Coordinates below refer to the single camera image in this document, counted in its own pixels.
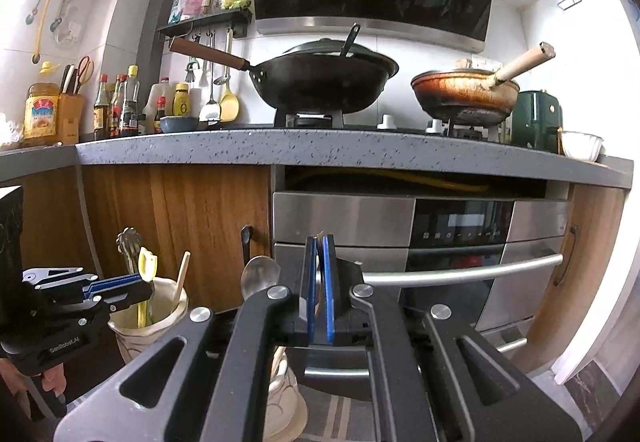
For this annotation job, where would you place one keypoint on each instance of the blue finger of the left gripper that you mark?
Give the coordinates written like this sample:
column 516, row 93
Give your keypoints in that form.
column 110, row 283
column 118, row 299

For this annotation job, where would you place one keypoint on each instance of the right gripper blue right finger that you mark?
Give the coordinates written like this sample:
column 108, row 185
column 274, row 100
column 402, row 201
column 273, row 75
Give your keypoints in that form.
column 329, row 266

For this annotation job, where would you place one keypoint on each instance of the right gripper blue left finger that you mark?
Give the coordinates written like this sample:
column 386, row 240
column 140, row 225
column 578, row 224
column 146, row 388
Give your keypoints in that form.
column 307, row 299

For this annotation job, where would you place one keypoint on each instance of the yellow plastic spoon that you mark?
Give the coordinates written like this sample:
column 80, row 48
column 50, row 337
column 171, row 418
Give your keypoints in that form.
column 147, row 268

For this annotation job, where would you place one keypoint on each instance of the wooden chopstick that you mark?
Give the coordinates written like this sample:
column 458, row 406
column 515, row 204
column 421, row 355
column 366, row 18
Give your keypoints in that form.
column 183, row 269

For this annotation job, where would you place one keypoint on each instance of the person's left hand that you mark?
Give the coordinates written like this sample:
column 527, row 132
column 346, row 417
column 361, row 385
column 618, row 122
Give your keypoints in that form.
column 52, row 380

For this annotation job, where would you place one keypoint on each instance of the silver spoon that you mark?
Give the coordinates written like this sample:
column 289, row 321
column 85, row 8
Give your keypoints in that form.
column 260, row 273

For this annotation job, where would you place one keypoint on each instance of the wooden cabinet door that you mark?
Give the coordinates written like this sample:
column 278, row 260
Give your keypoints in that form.
column 72, row 216

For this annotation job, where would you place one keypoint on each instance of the blue plaid cloth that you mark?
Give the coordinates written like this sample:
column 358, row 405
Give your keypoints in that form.
column 336, row 418

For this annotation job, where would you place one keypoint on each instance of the grey speckled countertop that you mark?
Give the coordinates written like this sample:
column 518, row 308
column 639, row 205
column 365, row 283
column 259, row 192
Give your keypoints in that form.
column 323, row 148

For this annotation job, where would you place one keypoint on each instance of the blue bowl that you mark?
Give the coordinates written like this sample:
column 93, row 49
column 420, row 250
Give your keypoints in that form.
column 178, row 124

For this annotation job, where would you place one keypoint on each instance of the clear oil bottle yellow cap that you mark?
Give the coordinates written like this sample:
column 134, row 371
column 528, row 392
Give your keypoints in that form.
column 128, row 120

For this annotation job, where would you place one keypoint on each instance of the stainless steel oven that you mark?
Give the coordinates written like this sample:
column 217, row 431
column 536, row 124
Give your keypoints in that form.
column 489, row 260

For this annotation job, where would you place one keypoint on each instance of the soy sauce bottle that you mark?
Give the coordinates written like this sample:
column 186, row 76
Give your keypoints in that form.
column 101, row 110

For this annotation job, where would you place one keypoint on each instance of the wooden knife block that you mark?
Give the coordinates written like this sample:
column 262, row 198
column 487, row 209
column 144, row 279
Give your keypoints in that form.
column 70, row 108

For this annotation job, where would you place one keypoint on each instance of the yellow mustard bottle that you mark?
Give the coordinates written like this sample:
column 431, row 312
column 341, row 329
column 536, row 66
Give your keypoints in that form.
column 181, row 103

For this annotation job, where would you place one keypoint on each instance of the brown frying pan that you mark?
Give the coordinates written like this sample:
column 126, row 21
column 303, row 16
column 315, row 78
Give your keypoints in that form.
column 476, row 97

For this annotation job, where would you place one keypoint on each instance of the green kettle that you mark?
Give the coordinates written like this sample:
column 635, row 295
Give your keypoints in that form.
column 536, row 120

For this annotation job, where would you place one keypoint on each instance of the glass bowl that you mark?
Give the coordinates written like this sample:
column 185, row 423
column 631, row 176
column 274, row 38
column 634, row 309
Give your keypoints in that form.
column 580, row 146

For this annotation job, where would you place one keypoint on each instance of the black wok with wooden handle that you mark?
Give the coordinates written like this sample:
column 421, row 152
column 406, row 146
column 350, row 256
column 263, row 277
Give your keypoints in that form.
column 315, row 77

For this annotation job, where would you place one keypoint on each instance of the black wall shelf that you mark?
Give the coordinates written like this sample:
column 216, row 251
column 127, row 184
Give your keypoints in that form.
column 237, row 19

